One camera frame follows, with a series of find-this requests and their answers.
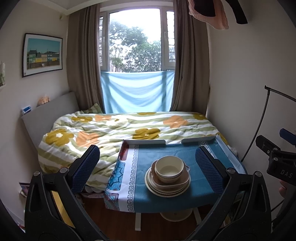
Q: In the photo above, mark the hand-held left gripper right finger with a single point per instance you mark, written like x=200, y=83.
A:
x=208, y=171

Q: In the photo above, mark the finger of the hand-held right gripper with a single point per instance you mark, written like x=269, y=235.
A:
x=288, y=136
x=264, y=144

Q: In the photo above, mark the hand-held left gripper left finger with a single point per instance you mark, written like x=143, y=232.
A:
x=86, y=166

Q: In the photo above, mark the small white bowl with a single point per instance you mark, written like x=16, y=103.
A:
x=167, y=171

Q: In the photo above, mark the plain white plate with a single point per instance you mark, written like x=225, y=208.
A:
x=166, y=188

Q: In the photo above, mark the yellow rimmed plate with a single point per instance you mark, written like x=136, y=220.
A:
x=166, y=195

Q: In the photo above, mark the person's right hand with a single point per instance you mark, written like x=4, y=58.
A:
x=283, y=188

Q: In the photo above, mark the black curved metal rod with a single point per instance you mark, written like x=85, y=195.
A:
x=266, y=104

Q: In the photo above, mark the floral striped blanket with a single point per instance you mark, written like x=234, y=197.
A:
x=111, y=129

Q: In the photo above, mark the yellow padded seat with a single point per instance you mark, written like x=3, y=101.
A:
x=57, y=206

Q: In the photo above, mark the blue patterned tablecloth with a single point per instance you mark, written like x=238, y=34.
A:
x=143, y=180

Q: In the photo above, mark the green patterned pillow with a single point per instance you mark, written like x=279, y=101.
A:
x=94, y=109

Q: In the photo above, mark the grey headboard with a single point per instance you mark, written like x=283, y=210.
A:
x=48, y=115

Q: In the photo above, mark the small beige plush toy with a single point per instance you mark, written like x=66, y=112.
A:
x=44, y=100

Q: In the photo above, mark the blue and white small box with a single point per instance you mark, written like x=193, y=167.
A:
x=26, y=110

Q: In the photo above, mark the light blue hanging cloth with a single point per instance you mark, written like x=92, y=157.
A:
x=137, y=92

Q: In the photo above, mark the framed houses picture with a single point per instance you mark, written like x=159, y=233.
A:
x=42, y=54

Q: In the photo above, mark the pink hanging garment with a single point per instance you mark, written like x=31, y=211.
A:
x=219, y=20

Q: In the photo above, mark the black hanging garment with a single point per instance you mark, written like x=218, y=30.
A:
x=239, y=11

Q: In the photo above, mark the window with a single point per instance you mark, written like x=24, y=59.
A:
x=136, y=39

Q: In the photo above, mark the small wall print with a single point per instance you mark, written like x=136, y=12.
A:
x=2, y=74

